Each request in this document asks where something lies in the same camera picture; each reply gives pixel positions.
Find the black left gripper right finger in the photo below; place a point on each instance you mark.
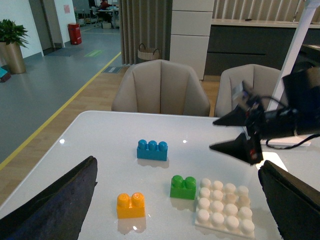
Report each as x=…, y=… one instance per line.
x=294, y=205

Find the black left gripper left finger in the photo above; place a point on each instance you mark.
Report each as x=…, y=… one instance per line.
x=57, y=212

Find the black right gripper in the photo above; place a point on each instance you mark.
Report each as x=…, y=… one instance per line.
x=260, y=125

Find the white studded base plate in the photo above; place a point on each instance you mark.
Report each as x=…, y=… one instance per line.
x=225, y=208

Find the yellow two-stud block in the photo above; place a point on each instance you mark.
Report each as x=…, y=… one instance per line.
x=128, y=207

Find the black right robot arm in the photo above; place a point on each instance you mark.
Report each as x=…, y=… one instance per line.
x=299, y=116

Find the green two-stud block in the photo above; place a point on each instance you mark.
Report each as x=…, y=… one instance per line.
x=183, y=188

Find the blue three-stud block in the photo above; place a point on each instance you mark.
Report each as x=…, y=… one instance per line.
x=152, y=150

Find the white desk lamp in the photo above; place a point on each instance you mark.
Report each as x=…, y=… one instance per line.
x=297, y=62

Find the beige chair right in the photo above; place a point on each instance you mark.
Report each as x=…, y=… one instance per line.
x=259, y=79

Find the beige chair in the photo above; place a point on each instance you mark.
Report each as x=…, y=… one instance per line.
x=259, y=79
x=161, y=87

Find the dark kitchen counter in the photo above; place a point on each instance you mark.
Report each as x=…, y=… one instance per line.
x=231, y=46

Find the beige chair left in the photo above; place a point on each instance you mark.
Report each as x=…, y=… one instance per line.
x=161, y=87

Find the white drawer cabinet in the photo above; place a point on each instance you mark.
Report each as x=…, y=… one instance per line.
x=190, y=33

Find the potted green plant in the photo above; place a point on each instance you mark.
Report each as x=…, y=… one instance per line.
x=12, y=38

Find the red bin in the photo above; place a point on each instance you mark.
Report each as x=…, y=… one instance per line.
x=74, y=33

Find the woven basket with handles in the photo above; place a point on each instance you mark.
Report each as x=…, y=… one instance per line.
x=147, y=53

